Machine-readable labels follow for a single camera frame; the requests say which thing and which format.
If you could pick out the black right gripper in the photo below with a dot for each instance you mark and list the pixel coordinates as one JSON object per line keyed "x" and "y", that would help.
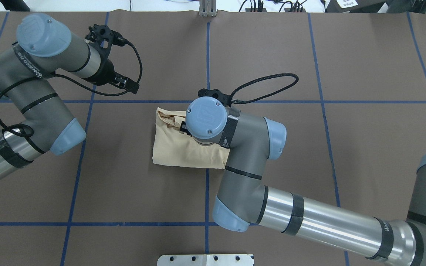
{"x": 183, "y": 128}

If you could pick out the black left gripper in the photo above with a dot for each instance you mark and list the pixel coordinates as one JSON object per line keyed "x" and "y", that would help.
{"x": 104, "y": 74}

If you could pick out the beige long-sleeve graphic shirt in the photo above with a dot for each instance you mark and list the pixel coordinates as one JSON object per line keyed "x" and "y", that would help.
{"x": 175, "y": 148}

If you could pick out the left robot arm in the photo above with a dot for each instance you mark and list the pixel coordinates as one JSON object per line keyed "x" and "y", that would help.
{"x": 33, "y": 118}

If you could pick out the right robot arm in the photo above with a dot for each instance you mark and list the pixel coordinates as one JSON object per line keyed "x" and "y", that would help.
{"x": 320, "y": 183}

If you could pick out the aluminium frame post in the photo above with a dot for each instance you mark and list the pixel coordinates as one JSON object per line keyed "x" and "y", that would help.
{"x": 207, "y": 8}

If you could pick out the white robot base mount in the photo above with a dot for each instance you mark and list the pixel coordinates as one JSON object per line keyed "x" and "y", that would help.
{"x": 207, "y": 260}

